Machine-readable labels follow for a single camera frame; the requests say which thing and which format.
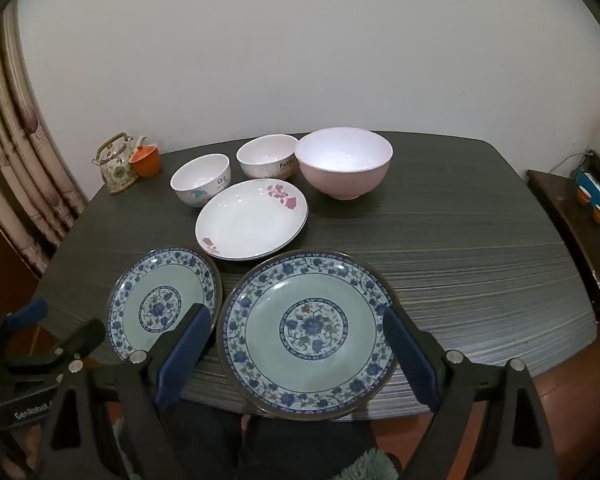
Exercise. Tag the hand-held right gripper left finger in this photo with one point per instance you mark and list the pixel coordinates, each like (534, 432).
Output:
(182, 360)

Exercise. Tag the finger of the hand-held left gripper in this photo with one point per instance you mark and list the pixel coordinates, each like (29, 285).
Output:
(27, 312)
(82, 340)

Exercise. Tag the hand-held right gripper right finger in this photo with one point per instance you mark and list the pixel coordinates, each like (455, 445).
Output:
(412, 365)

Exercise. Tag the small blue floral plate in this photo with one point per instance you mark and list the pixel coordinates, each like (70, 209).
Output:
(150, 300)

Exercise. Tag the large blue floral plate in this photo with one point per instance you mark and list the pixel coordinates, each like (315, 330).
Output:
(310, 330)

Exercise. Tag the white plate with pink flowers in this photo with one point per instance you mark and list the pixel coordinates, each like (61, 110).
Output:
(245, 220)

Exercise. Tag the white bowl with blue gnome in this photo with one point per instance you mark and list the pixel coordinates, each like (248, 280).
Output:
(200, 180)

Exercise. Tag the large pink bowl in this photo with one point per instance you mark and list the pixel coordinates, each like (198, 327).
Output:
(345, 160)

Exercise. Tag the white bowl with pink rabbit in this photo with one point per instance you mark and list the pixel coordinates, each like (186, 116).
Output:
(265, 155)

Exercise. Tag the green fuzzy rug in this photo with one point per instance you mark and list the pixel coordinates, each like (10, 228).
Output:
(365, 465)

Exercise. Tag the beige patterned curtain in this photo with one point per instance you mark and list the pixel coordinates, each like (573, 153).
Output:
(25, 160)

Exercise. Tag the floral ceramic teapot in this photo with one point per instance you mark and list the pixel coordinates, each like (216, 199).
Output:
(115, 170)

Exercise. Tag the orange tea cup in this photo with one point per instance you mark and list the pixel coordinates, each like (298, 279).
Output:
(146, 162)

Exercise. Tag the dark wooden side cabinet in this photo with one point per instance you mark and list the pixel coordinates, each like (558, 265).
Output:
(565, 220)

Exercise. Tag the small orange cup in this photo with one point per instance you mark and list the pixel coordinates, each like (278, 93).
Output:
(584, 196)
(599, 214)

